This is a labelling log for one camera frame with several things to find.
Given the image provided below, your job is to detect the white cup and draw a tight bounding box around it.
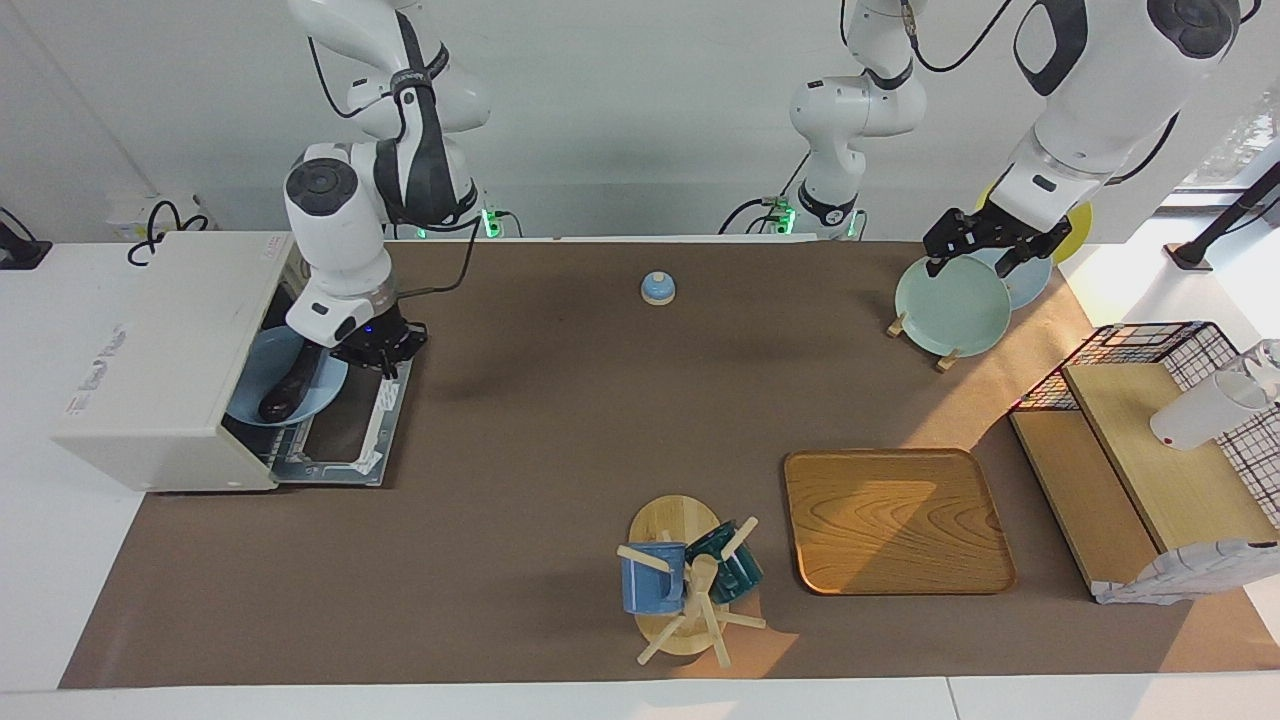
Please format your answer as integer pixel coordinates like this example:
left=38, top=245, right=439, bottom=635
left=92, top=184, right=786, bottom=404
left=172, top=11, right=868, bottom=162
left=1150, top=340, right=1280, bottom=451

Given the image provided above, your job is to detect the wooden mug tree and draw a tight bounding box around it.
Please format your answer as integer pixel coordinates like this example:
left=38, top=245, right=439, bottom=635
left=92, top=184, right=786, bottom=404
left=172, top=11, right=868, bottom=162
left=616, top=494, right=769, bottom=669

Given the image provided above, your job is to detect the yellow plate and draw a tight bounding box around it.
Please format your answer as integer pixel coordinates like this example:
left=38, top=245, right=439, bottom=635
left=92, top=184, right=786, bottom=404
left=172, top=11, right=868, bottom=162
left=975, top=180, right=1094, bottom=266

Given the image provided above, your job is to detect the glass oven door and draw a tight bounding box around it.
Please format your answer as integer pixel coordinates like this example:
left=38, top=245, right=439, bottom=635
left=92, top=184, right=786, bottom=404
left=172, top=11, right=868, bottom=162
left=268, top=350, right=413, bottom=488

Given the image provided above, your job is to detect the cream toaster oven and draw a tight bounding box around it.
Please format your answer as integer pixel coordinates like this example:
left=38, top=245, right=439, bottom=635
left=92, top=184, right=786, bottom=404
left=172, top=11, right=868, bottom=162
left=52, top=232, right=413, bottom=493

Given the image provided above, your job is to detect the blue mug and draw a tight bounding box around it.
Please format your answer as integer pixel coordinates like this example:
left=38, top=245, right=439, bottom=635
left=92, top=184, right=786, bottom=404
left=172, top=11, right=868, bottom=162
left=620, top=541, right=689, bottom=615

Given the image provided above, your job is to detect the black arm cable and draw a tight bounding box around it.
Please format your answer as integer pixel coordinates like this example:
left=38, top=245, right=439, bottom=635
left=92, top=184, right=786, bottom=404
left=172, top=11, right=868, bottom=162
left=395, top=215, right=483, bottom=299
left=895, top=0, right=1016, bottom=81

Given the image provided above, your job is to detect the black stand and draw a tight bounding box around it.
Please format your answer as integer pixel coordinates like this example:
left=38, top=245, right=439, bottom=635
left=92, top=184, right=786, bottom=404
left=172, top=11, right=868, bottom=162
left=1165, top=160, right=1280, bottom=271

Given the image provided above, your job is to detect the wooden serving tray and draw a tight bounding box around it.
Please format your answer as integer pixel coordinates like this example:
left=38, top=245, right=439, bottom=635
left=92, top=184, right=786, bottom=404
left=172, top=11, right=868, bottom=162
left=783, top=448, right=1017, bottom=597

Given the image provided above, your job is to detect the pale green plate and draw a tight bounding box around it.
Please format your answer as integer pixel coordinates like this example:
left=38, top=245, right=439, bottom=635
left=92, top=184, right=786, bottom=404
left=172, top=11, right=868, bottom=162
left=894, top=256, right=1013, bottom=358

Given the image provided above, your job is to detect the dark green mug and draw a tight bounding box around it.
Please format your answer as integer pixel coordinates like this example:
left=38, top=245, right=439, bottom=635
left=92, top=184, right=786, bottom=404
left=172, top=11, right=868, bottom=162
left=686, top=520, right=765, bottom=604

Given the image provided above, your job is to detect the black clamp mount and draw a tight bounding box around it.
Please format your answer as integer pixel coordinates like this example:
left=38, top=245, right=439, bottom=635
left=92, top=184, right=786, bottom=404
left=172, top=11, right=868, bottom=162
left=0, top=208, right=53, bottom=271

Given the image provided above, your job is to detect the wooden two-tier shelf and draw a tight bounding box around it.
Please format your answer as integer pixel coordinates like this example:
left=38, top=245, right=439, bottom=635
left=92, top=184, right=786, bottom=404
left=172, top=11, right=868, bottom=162
left=1010, top=362, right=1280, bottom=599

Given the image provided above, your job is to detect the brown table mat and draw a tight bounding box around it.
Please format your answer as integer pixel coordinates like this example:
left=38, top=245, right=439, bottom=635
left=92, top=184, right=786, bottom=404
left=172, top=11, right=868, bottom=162
left=58, top=240, right=1280, bottom=689

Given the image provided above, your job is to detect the black wire basket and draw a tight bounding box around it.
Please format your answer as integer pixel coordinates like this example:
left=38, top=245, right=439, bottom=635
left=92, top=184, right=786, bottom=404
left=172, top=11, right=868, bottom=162
left=1008, top=321, right=1280, bottom=531

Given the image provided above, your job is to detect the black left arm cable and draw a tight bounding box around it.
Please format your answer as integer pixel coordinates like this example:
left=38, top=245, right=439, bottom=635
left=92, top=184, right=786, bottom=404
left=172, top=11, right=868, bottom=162
left=895, top=0, right=1016, bottom=81

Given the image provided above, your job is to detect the wooden plate rack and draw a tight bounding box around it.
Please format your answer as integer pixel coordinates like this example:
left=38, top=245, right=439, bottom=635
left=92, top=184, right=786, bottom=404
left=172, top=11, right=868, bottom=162
left=885, top=312, right=961, bottom=373

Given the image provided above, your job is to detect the black coiled cable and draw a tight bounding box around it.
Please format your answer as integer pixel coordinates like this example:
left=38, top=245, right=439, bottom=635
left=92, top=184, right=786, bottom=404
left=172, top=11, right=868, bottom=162
left=127, top=200, right=211, bottom=266

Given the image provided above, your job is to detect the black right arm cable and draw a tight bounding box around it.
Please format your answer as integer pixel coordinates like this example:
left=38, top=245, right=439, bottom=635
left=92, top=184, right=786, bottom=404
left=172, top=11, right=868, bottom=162
left=395, top=215, right=483, bottom=299

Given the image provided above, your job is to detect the white patterned cloth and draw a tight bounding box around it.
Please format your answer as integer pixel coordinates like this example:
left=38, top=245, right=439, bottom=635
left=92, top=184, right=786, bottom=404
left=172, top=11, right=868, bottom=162
left=1093, top=538, right=1280, bottom=605

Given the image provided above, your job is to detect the light blue racked plate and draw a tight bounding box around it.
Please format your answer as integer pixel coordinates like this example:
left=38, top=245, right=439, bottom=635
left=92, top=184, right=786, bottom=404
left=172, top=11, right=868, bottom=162
left=955, top=210, right=1053, bottom=311

